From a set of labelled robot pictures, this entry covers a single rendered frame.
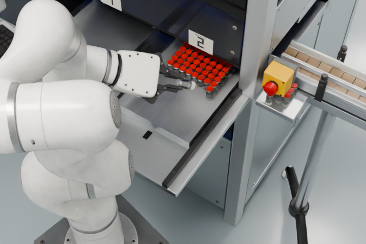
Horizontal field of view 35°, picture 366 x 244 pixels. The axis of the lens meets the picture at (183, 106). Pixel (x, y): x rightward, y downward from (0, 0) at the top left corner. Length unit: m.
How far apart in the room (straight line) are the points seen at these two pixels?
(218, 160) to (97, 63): 0.99
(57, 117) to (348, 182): 2.04
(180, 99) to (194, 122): 0.10
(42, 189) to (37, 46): 0.41
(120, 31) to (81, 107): 1.17
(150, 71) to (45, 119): 0.56
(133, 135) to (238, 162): 0.53
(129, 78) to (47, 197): 0.32
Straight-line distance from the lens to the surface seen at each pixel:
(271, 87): 1.65
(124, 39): 1.95
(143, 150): 1.67
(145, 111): 1.75
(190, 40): 1.76
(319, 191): 2.67
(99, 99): 0.83
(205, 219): 2.54
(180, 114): 1.74
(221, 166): 2.19
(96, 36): 1.97
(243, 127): 1.92
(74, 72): 1.16
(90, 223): 1.33
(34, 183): 1.21
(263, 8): 1.52
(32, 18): 0.91
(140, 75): 1.34
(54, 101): 0.83
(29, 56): 0.88
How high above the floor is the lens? 2.28
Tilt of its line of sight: 53 degrees down
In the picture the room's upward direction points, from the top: 1 degrees counter-clockwise
